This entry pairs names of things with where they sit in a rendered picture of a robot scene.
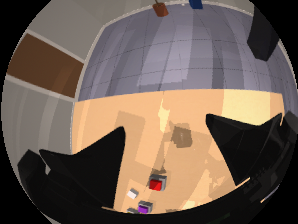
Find red button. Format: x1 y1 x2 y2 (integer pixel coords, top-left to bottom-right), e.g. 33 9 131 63
149 175 166 192

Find yellow button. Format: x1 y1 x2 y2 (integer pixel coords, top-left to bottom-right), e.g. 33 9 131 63
126 208 140 214

